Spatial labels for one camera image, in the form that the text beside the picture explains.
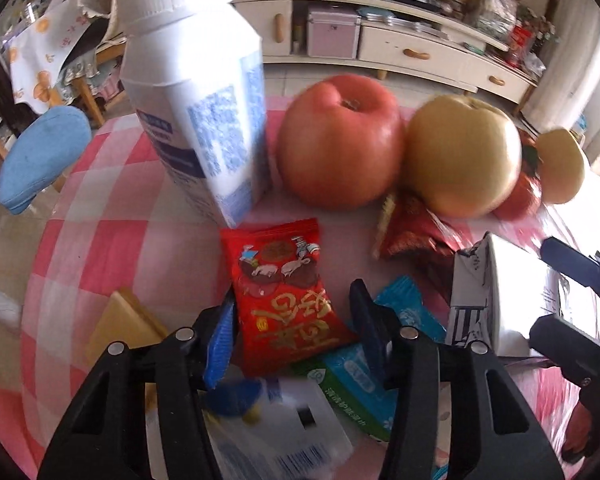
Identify large yellow pear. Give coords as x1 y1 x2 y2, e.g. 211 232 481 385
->
404 94 523 218

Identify orange tangerine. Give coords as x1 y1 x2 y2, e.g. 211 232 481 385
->
495 130 543 221

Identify pink white checkered tablecloth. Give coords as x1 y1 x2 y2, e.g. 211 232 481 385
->
0 95 600 480

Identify white plastic milk bottle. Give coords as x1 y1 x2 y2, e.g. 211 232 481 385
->
116 0 268 228

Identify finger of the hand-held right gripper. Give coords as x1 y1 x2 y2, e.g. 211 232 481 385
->
530 316 600 396
540 237 600 291

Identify small yellow pear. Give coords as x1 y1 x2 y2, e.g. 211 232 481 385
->
536 127 586 205

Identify pink metal case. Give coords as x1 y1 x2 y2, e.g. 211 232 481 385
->
307 5 361 59

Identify red snack packet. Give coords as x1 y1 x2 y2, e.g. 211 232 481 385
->
220 217 358 378

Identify clear plastic bag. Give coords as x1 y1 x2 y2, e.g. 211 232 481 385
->
475 0 518 41

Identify fruit print white cloth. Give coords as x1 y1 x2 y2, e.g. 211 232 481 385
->
7 0 88 113

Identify cream cabinet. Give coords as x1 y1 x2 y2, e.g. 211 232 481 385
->
232 0 538 106

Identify red apple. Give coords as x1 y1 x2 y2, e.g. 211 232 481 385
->
278 75 406 210

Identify yellow flat box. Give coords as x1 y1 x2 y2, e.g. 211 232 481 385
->
87 287 168 366

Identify dark blue milk carton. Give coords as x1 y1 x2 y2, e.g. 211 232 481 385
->
447 232 571 356

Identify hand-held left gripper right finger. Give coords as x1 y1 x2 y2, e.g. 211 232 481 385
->
350 279 566 480

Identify blue seat cushion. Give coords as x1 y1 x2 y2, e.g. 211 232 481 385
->
0 106 93 215

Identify teal wet wipe packet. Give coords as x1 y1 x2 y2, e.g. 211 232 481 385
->
292 275 448 441

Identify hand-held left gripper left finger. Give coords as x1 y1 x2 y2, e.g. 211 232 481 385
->
37 292 238 480

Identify dark red candy wrapper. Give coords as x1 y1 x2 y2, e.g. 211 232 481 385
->
372 192 473 286

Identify person's right hand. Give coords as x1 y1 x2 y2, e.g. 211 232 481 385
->
562 402 600 465

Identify crushed white yogurt bottle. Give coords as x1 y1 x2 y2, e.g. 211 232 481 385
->
200 375 356 480

